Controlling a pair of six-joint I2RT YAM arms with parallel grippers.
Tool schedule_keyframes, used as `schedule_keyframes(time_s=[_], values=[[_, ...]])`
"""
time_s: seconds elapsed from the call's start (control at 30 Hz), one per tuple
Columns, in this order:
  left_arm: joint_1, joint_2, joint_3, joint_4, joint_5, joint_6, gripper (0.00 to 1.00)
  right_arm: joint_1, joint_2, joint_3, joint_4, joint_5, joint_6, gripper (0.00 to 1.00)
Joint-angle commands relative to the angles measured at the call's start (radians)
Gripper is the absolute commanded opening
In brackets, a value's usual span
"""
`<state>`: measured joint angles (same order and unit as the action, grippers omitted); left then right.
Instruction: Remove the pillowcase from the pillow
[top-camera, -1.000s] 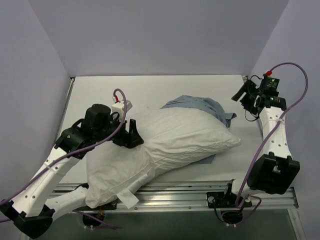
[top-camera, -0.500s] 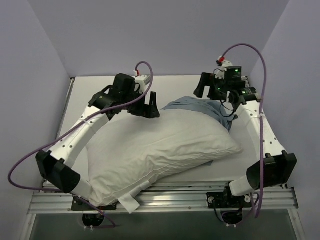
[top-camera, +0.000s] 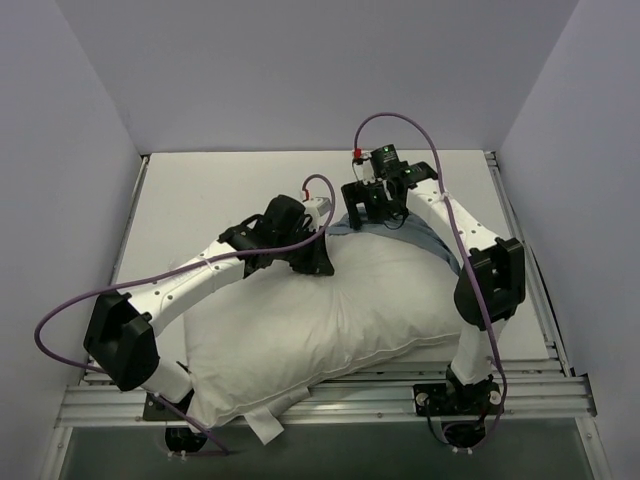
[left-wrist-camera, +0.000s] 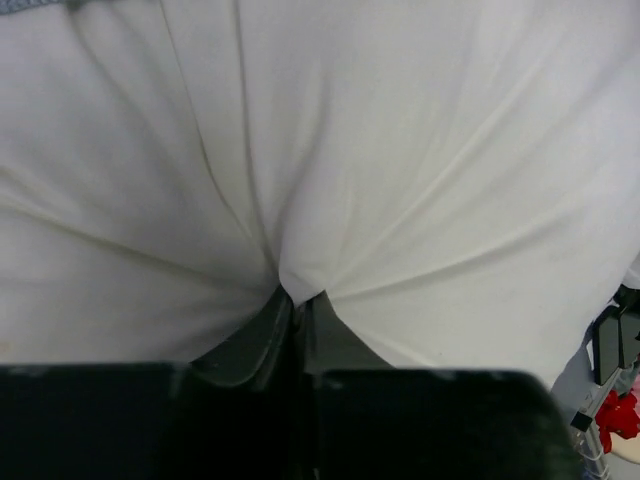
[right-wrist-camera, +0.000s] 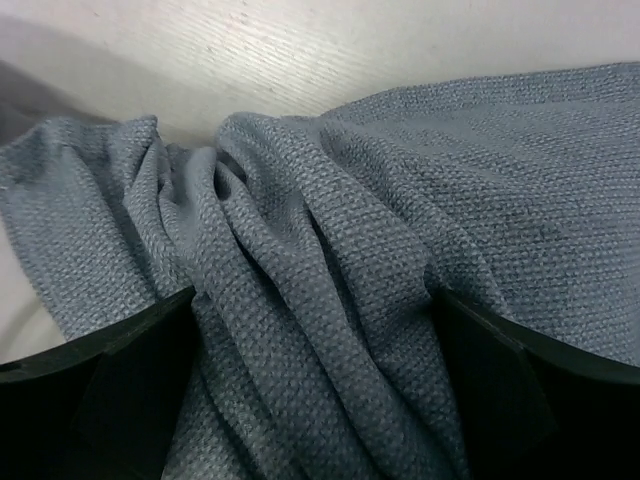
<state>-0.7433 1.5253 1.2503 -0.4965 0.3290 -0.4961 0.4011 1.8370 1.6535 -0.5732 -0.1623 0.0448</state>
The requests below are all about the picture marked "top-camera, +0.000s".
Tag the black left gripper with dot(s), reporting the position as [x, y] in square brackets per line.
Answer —
[314, 257]

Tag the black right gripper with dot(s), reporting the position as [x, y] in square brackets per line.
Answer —
[360, 190]

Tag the blue pillowcase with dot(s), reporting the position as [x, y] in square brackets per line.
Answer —
[413, 230]

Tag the white pillow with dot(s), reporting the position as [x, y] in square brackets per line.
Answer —
[256, 347]

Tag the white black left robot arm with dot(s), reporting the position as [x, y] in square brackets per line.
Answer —
[125, 322]

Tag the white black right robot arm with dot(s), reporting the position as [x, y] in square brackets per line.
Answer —
[491, 281]

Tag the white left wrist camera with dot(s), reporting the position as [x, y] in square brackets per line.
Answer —
[315, 209]

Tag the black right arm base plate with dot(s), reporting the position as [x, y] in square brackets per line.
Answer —
[444, 400]

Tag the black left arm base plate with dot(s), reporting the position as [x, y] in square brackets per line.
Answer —
[155, 411]

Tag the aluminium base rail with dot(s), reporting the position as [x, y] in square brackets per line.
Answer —
[359, 399]

